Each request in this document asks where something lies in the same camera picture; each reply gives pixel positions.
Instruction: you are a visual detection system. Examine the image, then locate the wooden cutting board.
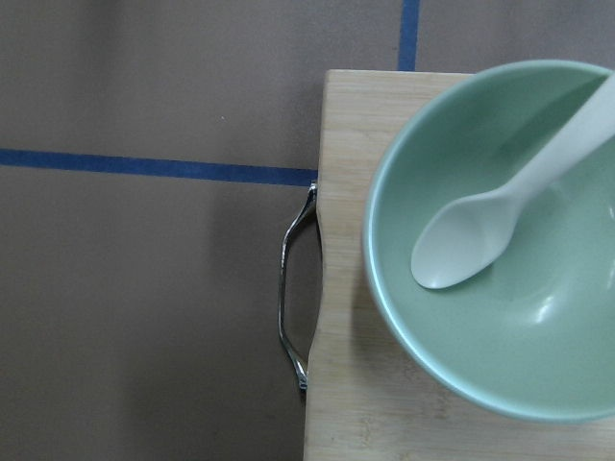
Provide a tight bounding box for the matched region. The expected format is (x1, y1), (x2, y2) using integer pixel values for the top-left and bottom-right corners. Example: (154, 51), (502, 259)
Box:
(304, 70), (614, 460)

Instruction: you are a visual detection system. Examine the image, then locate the white plastic spoon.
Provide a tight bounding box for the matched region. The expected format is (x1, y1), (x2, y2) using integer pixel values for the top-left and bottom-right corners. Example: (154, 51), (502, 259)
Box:
(410, 76), (614, 289)

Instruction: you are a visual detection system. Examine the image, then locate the green bowl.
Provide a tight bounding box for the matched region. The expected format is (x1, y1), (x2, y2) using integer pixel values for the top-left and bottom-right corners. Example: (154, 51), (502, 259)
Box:
(362, 60), (614, 423)

